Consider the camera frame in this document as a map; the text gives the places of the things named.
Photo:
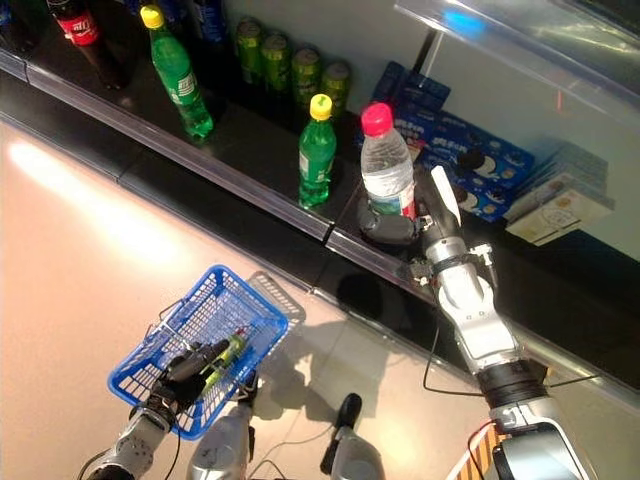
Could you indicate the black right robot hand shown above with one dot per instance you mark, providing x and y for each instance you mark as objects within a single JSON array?
[{"x": 390, "y": 230}]

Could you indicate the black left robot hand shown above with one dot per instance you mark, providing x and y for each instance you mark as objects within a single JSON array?
[{"x": 185, "y": 375}]

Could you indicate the clear water bottle red cap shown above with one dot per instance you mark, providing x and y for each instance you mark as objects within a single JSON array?
[{"x": 387, "y": 165}]

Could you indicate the blue plastic shopping basket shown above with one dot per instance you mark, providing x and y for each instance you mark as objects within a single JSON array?
[{"x": 215, "y": 305}]

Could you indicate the cola bottle red label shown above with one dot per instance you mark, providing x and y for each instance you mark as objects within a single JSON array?
[{"x": 77, "y": 30}]

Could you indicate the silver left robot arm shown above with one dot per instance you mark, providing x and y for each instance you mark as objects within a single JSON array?
[{"x": 135, "y": 440}]

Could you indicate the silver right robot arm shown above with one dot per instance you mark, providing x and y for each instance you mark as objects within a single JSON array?
[{"x": 480, "y": 325}]

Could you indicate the green drink bottle red cap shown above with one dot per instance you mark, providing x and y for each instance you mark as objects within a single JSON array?
[{"x": 225, "y": 357}]

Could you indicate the silver left robot leg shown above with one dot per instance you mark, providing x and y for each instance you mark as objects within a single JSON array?
[{"x": 225, "y": 445}]

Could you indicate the silver robot leg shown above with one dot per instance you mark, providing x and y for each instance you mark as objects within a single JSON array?
[
  {"x": 225, "y": 445},
  {"x": 350, "y": 450}
]

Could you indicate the blue sandwich cookie box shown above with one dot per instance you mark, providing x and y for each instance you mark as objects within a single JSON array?
[
  {"x": 480, "y": 155},
  {"x": 480, "y": 202}
]

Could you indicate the green soda bottle yellow cap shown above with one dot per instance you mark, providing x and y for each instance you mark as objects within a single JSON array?
[
  {"x": 316, "y": 160},
  {"x": 182, "y": 90}
]

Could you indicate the blue box cookie roll picture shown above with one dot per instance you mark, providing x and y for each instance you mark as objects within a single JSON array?
[{"x": 422, "y": 132}]

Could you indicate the blue upright cookie box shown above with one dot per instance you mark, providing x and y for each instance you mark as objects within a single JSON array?
[
  {"x": 387, "y": 85},
  {"x": 427, "y": 90}
]

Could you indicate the white box gold seal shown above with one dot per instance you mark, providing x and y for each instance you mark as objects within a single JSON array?
[{"x": 555, "y": 215}]

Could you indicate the silver right robot leg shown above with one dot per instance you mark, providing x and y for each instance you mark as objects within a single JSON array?
[{"x": 350, "y": 450}]

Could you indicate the pale grey flat box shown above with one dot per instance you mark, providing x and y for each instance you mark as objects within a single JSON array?
[{"x": 570, "y": 162}]

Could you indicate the yellow black hazard tape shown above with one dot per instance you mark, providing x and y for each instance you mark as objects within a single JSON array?
[{"x": 482, "y": 452}]

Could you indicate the dark cola bottle blue label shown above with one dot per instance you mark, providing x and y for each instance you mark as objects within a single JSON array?
[
  {"x": 210, "y": 22},
  {"x": 5, "y": 17}
]

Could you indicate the black shelf board clear rail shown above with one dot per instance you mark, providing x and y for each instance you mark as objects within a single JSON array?
[{"x": 250, "y": 150}]

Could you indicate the black shelf bracket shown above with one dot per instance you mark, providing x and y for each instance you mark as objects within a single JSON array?
[{"x": 424, "y": 50}]

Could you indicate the upper shelf board clear rail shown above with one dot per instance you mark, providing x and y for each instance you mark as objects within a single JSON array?
[{"x": 525, "y": 45}]

